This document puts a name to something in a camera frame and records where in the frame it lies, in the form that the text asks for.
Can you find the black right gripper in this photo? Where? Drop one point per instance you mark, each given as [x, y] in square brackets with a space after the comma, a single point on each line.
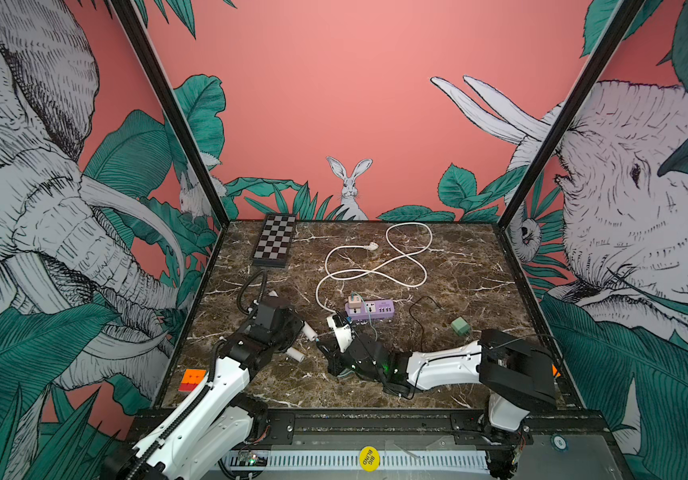
[335, 357]

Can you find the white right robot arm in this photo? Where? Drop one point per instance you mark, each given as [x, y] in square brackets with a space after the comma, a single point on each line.
[518, 373]

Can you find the black white chessboard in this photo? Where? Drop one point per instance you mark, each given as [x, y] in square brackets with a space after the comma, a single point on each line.
[273, 245]

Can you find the colourful Rubik's cube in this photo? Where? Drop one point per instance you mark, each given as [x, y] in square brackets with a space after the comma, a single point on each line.
[191, 379]

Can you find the black enclosure corner post right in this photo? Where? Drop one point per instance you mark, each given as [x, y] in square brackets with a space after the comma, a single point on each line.
[612, 36]

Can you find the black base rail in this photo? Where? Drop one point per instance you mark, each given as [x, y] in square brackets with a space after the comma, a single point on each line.
[464, 427]

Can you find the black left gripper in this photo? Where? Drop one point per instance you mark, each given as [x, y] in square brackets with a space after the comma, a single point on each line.
[298, 324]

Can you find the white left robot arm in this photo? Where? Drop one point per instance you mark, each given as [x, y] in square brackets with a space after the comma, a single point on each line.
[217, 415]

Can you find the pink USB charger cube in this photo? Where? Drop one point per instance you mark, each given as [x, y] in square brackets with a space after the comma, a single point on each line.
[355, 301]

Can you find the black enclosure corner post left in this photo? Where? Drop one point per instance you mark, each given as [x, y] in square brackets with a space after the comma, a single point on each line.
[135, 31]

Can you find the black enclosure corner post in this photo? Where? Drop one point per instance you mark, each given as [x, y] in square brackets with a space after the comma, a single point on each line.
[612, 36]
[135, 31]

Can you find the yellow round sticker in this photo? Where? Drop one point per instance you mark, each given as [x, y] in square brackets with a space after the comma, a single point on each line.
[369, 459]

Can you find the green cube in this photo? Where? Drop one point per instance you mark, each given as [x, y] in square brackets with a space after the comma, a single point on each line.
[461, 327]

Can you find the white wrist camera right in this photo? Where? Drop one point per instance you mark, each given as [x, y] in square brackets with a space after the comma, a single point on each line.
[342, 329]

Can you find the purple power strip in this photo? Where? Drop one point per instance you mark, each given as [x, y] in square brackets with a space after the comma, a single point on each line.
[371, 310]

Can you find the white slotted cable duct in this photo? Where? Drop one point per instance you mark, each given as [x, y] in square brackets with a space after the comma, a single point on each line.
[345, 460]

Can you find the white electric toothbrush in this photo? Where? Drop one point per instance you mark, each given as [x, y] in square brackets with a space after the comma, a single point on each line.
[310, 333]
[295, 354]

